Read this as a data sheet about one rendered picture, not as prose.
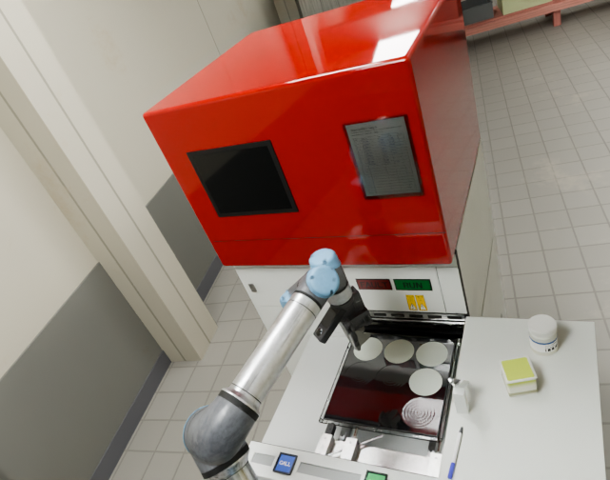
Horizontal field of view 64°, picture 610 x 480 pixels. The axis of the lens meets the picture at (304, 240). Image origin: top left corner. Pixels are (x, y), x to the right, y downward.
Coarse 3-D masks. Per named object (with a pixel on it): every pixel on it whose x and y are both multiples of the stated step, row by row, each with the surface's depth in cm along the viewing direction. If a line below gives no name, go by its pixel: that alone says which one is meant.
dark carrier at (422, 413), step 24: (384, 336) 168; (360, 360) 163; (384, 360) 160; (408, 360) 157; (360, 384) 155; (384, 384) 152; (408, 384) 149; (336, 408) 151; (360, 408) 148; (384, 408) 146; (408, 408) 143; (432, 408) 140; (432, 432) 134
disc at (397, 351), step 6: (396, 342) 164; (402, 342) 163; (408, 342) 162; (390, 348) 163; (396, 348) 162; (402, 348) 161; (408, 348) 161; (384, 354) 162; (390, 354) 161; (396, 354) 160; (402, 354) 159; (408, 354) 158; (390, 360) 159; (396, 360) 158; (402, 360) 157
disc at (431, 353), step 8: (424, 344) 160; (432, 344) 159; (440, 344) 158; (416, 352) 158; (424, 352) 157; (432, 352) 156; (440, 352) 155; (424, 360) 154; (432, 360) 154; (440, 360) 153
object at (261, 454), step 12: (252, 444) 143; (264, 444) 142; (252, 456) 140; (264, 456) 139; (276, 456) 137; (300, 456) 135; (312, 456) 134; (324, 456) 132; (252, 468) 137; (264, 468) 136; (300, 468) 133; (312, 468) 131; (324, 468) 130; (336, 468) 129; (348, 468) 128; (360, 468) 127; (372, 468) 125; (384, 468) 124
